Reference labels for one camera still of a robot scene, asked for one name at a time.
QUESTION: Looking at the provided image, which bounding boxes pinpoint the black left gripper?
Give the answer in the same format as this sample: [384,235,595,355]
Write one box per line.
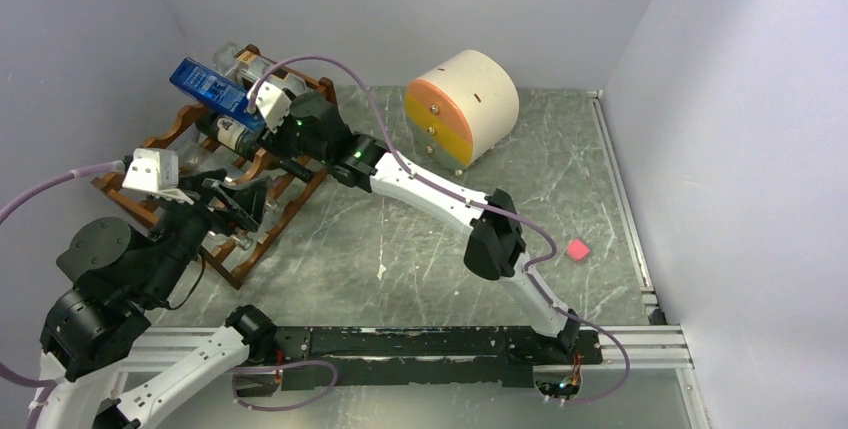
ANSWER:
[142,166,274,301]

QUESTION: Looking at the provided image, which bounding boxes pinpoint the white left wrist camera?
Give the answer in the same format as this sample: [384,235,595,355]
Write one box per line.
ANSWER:
[122,148,193,205]

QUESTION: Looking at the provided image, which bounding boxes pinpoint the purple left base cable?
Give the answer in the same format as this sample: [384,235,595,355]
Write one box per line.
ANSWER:
[228,359,340,413]

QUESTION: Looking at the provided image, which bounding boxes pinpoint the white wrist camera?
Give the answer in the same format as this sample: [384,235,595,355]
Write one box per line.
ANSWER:
[248,82,291,133]
[122,148,193,205]

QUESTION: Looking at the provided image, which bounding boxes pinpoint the brown wooden wine rack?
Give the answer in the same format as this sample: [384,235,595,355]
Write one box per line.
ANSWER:
[91,71,337,290]

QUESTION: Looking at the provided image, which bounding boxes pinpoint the pink eraser block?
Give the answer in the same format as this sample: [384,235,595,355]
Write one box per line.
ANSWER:
[565,238,591,262]

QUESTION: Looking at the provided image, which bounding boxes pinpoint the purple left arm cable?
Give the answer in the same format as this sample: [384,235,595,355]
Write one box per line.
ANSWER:
[0,160,127,429]

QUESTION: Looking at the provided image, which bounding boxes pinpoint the blue bottle with silver cap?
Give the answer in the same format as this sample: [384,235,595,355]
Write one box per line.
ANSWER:
[169,58,265,131]

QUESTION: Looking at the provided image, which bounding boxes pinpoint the dark green wine bottle front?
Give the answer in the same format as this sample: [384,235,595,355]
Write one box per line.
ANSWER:
[194,112,315,183]

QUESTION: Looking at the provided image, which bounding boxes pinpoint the cream orange yellow cylinder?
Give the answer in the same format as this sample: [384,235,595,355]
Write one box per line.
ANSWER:
[404,49,520,170]

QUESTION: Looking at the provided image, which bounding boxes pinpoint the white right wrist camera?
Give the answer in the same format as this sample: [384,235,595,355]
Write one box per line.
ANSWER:
[248,82,291,133]

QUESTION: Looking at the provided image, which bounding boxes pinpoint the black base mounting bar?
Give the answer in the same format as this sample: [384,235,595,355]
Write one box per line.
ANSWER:
[218,307,605,393]

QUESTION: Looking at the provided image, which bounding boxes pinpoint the aluminium frame rail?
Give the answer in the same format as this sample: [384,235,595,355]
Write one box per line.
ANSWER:
[109,308,709,428]

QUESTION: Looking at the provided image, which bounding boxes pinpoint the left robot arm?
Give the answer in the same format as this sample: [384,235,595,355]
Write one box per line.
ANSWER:
[27,170,277,428]

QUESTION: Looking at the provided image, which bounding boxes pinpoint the clear bottle with black cap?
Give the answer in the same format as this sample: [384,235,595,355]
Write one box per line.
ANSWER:
[213,43,316,99]

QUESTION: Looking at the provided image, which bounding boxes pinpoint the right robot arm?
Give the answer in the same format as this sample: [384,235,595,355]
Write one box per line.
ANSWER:
[256,89,580,363]

